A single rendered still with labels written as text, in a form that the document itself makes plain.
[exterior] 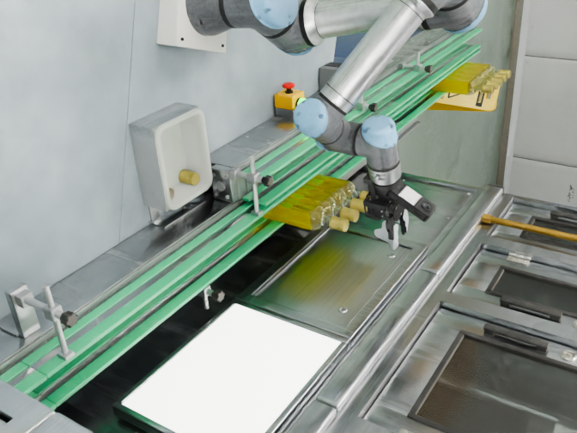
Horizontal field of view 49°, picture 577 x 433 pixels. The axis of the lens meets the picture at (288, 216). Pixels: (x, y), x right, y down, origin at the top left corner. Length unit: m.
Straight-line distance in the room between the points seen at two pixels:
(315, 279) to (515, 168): 6.47
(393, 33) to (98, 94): 0.66
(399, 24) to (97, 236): 0.84
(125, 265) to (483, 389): 0.85
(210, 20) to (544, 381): 1.12
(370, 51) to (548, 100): 6.40
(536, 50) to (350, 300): 6.15
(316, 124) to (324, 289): 0.52
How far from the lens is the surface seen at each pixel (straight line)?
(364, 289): 1.68
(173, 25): 1.59
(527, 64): 7.64
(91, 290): 1.48
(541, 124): 7.80
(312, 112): 1.34
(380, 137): 1.40
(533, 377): 1.55
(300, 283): 1.71
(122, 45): 1.55
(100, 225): 1.58
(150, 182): 1.61
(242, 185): 1.75
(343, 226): 1.69
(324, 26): 1.59
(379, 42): 1.35
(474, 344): 1.61
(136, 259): 1.55
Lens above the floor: 1.88
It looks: 30 degrees down
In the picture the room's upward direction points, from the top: 105 degrees clockwise
